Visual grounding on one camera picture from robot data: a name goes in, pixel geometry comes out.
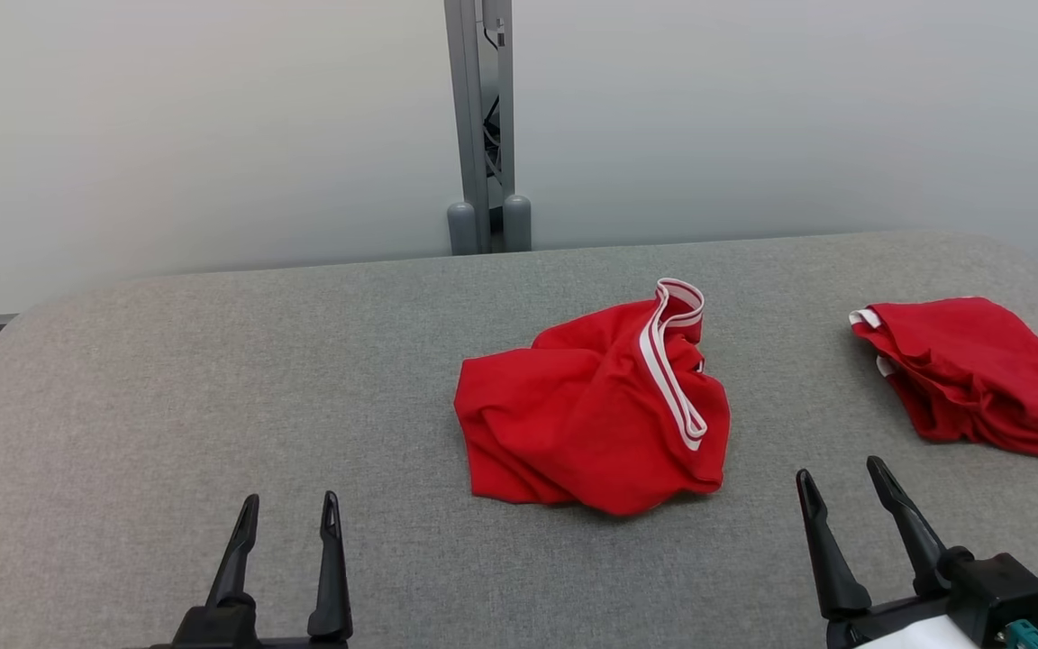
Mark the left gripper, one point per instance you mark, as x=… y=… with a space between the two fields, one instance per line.
x=213 y=631

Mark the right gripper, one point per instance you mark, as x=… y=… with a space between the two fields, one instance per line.
x=897 y=631

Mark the red jersey with white sleeves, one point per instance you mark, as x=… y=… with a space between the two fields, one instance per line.
x=573 y=424

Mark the folded red garment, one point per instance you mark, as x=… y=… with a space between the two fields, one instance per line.
x=978 y=379

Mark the white partition panel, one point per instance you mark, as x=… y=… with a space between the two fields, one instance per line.
x=798 y=117
x=168 y=135

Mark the teal right camera connector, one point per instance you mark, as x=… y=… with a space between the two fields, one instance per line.
x=1028 y=636

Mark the grey cylindrical post foot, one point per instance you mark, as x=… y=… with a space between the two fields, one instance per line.
x=517 y=225
x=462 y=230

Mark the grey metal partition post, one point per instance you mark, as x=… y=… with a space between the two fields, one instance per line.
x=469 y=108

